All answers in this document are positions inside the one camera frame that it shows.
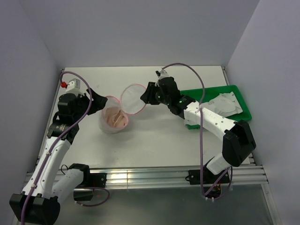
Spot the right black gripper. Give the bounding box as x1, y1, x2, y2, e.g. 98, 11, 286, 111
140, 82, 171, 106

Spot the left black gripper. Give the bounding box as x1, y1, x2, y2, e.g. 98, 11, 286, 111
73, 88, 107, 122

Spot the mesh laundry bag pink trim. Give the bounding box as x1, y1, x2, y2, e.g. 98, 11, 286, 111
99, 83, 146, 134

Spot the beige bra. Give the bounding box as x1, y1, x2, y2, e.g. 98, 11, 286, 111
104, 107, 128, 128

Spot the white cloth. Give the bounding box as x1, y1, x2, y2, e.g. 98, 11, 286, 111
202, 92, 243, 117

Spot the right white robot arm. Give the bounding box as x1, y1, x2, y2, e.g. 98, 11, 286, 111
140, 77, 256, 183

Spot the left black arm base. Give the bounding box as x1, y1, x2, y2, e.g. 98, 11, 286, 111
73, 172, 107, 202

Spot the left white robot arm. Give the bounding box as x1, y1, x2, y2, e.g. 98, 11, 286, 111
9, 90, 108, 225

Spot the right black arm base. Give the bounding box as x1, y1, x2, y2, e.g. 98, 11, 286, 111
185, 168, 233, 200

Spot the green plastic tray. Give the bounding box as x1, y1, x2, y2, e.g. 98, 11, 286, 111
180, 85, 252, 130

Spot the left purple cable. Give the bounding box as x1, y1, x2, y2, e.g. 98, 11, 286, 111
20, 71, 111, 223

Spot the purple cable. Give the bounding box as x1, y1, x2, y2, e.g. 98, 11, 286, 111
20, 71, 111, 223
160, 62, 234, 202

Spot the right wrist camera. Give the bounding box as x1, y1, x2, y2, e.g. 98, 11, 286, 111
155, 68, 169, 80

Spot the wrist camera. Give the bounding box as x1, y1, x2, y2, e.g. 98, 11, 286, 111
155, 68, 169, 80
60, 78, 82, 96

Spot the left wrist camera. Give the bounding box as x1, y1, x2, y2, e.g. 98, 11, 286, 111
60, 78, 82, 96

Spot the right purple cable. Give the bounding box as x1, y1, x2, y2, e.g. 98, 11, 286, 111
160, 62, 234, 202

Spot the aluminium frame rail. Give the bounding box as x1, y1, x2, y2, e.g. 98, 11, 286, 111
23, 165, 269, 190

